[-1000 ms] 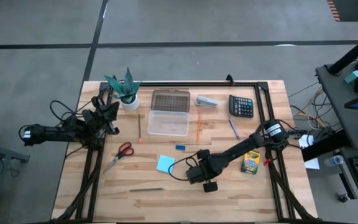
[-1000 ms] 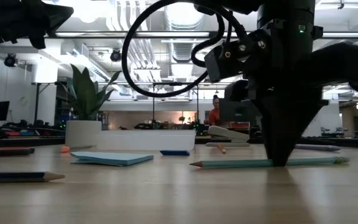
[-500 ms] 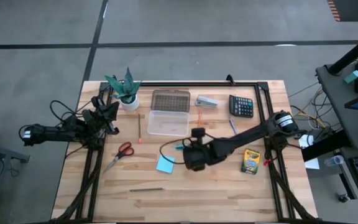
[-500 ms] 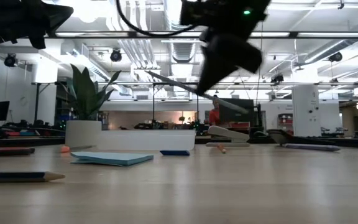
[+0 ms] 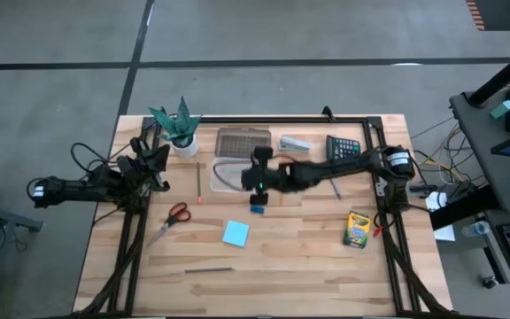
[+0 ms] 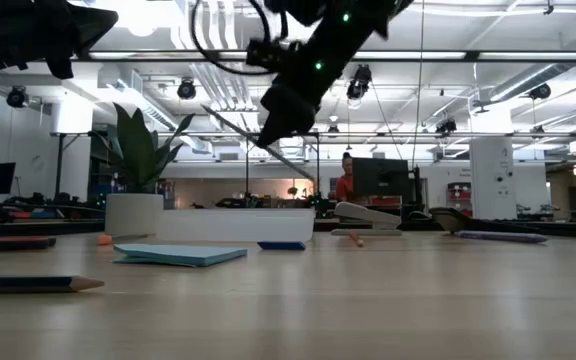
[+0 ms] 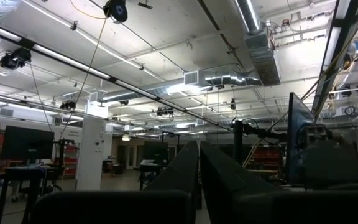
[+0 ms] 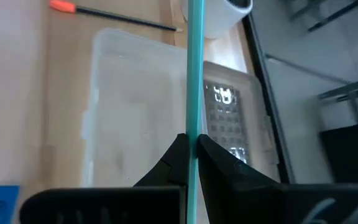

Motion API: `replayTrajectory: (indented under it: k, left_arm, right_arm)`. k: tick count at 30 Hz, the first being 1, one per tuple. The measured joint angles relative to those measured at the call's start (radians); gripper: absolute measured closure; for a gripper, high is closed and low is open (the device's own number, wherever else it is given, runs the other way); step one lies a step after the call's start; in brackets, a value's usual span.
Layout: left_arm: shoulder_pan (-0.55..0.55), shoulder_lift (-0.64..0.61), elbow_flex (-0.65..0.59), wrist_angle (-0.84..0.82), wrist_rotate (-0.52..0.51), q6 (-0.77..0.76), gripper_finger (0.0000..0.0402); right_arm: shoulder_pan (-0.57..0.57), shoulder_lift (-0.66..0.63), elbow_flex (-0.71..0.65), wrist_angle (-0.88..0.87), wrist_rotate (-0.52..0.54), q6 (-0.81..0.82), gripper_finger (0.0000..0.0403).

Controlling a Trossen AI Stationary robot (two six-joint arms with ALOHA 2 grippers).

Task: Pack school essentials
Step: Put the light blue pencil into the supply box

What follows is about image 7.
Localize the black overhead light bar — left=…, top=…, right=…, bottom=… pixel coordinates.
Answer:
left=311, top=0, right=358, bottom=121

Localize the silver rectangular air duct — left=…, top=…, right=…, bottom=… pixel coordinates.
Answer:
left=233, top=0, right=282, bottom=86

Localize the red storage rack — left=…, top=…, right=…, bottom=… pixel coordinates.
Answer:
left=244, top=144, right=284, bottom=180

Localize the black monitor pole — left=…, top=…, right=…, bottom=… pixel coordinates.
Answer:
left=232, top=119, right=244, bottom=165

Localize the black ceiling-hung camera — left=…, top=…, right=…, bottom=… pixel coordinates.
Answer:
left=0, top=47, right=32, bottom=71
left=103, top=0, right=129, bottom=22

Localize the silver round air duct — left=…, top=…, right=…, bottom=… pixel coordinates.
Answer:
left=103, top=68, right=264, bottom=103

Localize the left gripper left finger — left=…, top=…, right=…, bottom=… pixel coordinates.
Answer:
left=144, top=140, right=202, bottom=210

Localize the blue-screen desk monitor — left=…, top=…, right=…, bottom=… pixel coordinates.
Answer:
left=285, top=91, right=316, bottom=185

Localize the shelf with red bins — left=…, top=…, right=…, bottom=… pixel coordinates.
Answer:
left=61, top=141, right=80, bottom=180

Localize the black desk monitor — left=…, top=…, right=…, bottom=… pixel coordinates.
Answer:
left=1, top=125, right=55, bottom=162
left=142, top=141, right=169, bottom=162

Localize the black desk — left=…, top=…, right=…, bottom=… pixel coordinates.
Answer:
left=137, top=160, right=167, bottom=191
left=0, top=164, right=63, bottom=224

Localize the white square pillar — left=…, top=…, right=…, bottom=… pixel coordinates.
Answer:
left=75, top=102, right=108, bottom=191

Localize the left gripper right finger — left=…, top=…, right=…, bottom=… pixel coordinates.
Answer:
left=199, top=141, right=278, bottom=224

